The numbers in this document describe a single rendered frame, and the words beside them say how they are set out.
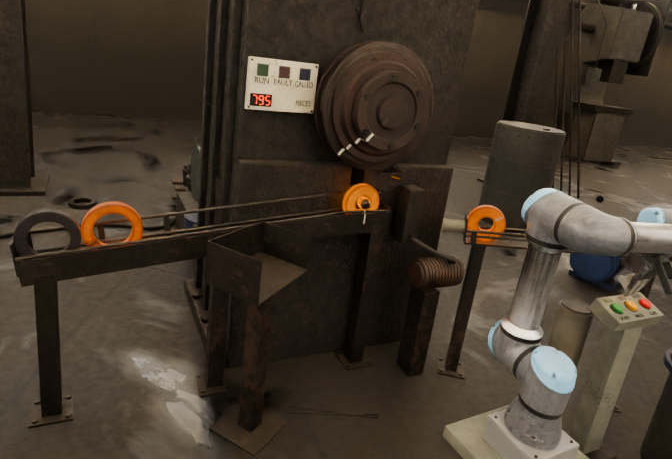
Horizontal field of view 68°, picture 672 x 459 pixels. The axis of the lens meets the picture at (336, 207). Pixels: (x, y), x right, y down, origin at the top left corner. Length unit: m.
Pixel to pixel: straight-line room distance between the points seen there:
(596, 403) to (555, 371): 0.68
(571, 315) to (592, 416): 0.36
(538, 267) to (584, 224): 0.19
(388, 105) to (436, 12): 0.53
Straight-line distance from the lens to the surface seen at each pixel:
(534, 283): 1.45
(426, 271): 2.05
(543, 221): 1.36
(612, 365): 2.03
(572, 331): 2.06
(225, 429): 1.93
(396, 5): 2.06
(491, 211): 2.11
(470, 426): 1.66
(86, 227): 1.75
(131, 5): 7.73
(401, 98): 1.82
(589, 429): 2.17
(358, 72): 1.80
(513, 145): 4.49
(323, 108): 1.78
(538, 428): 1.53
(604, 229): 1.31
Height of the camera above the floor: 1.30
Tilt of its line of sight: 17 degrees down
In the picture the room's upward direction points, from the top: 8 degrees clockwise
